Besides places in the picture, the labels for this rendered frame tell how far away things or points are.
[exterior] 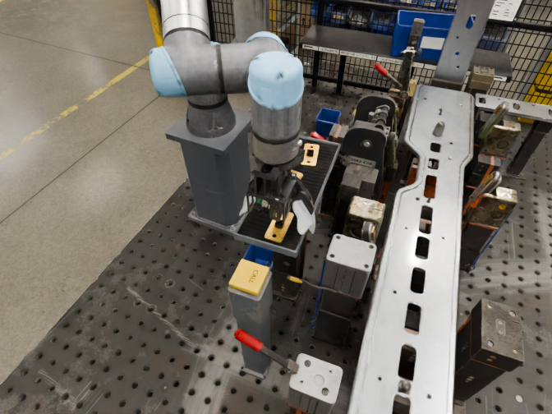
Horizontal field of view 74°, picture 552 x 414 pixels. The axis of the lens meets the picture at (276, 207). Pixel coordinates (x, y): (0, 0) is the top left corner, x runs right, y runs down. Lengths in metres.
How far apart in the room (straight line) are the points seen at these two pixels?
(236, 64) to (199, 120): 0.52
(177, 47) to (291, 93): 0.20
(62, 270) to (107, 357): 1.24
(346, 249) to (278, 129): 0.37
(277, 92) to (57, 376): 1.01
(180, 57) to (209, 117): 0.50
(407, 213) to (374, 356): 0.42
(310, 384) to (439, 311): 0.35
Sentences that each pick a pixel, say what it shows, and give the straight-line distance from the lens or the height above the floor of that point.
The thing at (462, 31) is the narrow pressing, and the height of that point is 1.19.
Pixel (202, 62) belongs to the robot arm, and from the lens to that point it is 0.61.
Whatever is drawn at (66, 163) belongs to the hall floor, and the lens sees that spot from 3.10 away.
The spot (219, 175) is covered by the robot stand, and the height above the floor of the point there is 0.98.
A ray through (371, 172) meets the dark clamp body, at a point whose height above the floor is 1.08.
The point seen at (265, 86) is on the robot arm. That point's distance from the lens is 0.51.
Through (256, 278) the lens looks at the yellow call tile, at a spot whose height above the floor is 1.16.
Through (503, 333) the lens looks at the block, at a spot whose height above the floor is 1.03.
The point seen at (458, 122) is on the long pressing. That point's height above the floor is 1.00.
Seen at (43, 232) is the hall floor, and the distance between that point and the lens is 2.66.
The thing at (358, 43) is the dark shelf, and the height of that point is 1.03.
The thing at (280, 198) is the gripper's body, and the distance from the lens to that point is 0.63.
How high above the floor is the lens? 1.76
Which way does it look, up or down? 48 degrees down
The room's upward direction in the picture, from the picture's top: straight up
